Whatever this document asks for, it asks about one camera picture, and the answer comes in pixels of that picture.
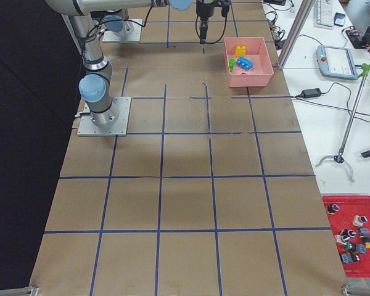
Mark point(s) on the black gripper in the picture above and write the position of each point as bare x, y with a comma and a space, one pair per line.
204, 8

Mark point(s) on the yellow toy block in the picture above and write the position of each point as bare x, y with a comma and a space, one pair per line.
240, 51

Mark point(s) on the green toy block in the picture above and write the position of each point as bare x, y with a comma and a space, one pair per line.
231, 63

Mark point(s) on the blue toy block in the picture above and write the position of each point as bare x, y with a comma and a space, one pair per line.
244, 63

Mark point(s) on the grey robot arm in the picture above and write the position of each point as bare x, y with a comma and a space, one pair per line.
79, 15
118, 25

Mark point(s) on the pink plastic box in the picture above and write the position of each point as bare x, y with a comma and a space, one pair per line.
257, 52

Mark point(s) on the white keyboard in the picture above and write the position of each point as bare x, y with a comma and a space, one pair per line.
323, 14

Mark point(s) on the black power adapter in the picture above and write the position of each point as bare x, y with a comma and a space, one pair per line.
310, 93

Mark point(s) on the robot teach pendant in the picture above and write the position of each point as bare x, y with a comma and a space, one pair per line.
336, 62

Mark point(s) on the red parts tray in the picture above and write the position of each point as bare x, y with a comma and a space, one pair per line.
349, 218

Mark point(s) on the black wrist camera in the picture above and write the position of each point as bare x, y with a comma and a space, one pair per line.
225, 7

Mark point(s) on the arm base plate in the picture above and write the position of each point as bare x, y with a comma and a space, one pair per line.
113, 122
134, 37

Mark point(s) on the aluminium frame post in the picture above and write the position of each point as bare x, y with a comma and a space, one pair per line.
299, 21

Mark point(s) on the green handled grabber tool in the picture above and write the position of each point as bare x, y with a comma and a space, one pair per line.
338, 158

